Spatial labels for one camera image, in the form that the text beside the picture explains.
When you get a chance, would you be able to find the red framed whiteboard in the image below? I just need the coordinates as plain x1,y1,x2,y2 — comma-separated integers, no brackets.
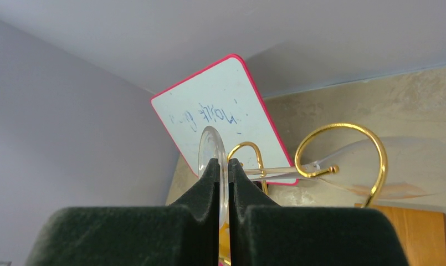
150,54,294,175

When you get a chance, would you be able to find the gold wire wine glass rack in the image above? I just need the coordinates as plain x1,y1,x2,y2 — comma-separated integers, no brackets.
219,122,446,266

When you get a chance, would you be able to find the clear wine glass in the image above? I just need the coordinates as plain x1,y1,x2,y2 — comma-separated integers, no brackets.
197,126,446,236

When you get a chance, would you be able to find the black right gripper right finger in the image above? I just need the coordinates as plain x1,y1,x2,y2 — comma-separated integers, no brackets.
228,158,408,265

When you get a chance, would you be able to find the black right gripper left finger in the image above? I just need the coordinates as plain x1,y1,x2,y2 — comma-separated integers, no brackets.
26,158,220,265

